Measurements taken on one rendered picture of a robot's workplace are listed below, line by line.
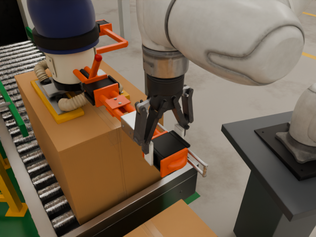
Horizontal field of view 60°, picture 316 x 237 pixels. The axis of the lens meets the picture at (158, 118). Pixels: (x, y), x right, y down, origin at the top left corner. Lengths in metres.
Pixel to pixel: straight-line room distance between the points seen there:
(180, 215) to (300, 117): 0.60
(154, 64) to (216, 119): 2.13
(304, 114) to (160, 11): 0.80
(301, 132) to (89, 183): 0.81
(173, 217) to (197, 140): 1.25
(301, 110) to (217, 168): 1.13
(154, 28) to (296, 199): 0.81
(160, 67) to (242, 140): 0.80
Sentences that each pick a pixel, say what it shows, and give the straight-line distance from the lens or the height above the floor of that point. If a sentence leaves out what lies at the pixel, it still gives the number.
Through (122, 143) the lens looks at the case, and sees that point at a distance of 0.99.
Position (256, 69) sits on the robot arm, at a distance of 0.33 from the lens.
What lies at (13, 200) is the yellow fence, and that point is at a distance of 1.95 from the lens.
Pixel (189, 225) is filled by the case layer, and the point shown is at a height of 0.54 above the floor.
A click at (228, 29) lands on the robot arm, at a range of 0.33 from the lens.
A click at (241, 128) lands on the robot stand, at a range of 1.30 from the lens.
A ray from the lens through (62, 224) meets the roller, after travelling 1.23.
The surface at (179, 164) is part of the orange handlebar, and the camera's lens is 0.62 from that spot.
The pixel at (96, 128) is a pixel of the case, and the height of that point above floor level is 0.95.
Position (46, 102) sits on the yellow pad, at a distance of 1.10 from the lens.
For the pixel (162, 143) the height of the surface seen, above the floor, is 1.10.
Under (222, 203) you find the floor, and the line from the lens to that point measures 1.94.
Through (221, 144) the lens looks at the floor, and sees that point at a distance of 2.34.
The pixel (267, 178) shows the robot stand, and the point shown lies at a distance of 1.11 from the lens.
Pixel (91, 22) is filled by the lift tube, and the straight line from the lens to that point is 1.00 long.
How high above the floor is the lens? 1.53
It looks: 37 degrees down
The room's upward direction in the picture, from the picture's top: straight up
